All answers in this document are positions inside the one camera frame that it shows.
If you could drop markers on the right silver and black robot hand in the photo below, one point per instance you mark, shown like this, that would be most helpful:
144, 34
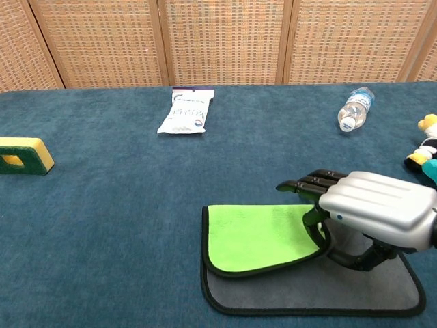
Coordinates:
375, 205

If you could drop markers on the grey green microfibre cloth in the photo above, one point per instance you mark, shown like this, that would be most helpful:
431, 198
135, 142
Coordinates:
256, 235

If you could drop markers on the black and white plush doll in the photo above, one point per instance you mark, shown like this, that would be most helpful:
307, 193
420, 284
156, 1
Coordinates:
425, 148

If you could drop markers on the clear plastic water bottle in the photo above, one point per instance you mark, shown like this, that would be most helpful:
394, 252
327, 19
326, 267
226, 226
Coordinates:
356, 107

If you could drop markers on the white snack packet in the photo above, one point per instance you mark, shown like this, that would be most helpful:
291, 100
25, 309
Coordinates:
186, 114

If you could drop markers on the woven wooden folding screen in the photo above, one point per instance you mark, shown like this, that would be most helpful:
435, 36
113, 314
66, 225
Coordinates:
222, 41

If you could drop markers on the blue table cloth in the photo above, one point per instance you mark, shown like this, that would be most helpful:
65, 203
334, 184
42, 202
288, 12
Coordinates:
102, 222

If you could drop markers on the yellow and green sponge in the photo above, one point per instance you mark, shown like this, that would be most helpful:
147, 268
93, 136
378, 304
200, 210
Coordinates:
34, 150

